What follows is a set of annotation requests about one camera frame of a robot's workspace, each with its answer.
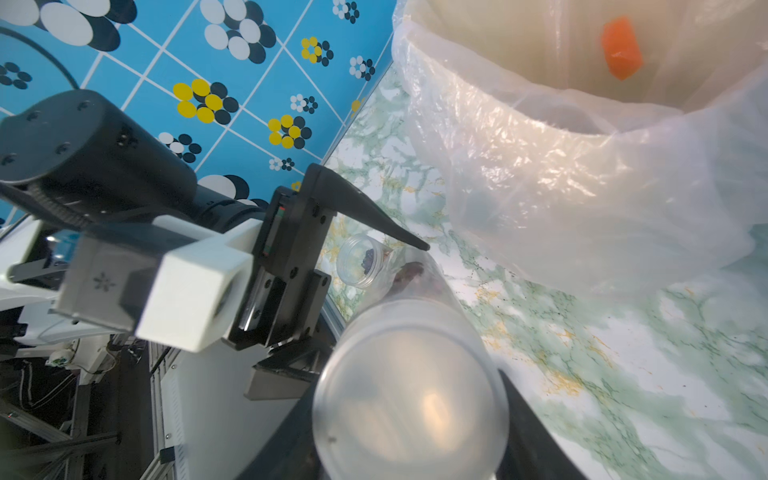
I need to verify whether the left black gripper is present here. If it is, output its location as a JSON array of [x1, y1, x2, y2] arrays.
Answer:
[[225, 163, 430, 401]]

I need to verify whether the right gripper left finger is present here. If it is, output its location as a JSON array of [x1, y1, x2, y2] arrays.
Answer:
[[236, 383, 330, 480]]

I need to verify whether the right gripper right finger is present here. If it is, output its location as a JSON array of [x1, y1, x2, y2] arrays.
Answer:
[[496, 370, 587, 480]]

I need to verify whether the tall clear tea jar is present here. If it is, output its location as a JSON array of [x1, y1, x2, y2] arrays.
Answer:
[[312, 246, 509, 479]]

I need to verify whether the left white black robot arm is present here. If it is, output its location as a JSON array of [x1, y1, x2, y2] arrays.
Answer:
[[1, 90, 426, 400]]

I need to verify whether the middle small tea jar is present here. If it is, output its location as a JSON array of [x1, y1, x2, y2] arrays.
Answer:
[[336, 235, 392, 289]]

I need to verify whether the cream plastic trash bin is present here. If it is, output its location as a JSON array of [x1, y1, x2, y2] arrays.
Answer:
[[393, 1, 767, 136]]

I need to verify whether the clear plastic bin liner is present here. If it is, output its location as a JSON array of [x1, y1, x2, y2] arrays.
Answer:
[[391, 0, 768, 301]]

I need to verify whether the orange scrap in bin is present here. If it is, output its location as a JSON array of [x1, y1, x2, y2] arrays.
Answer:
[[601, 16, 644, 81]]

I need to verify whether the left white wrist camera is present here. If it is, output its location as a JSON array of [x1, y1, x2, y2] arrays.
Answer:
[[53, 215, 262, 352]]

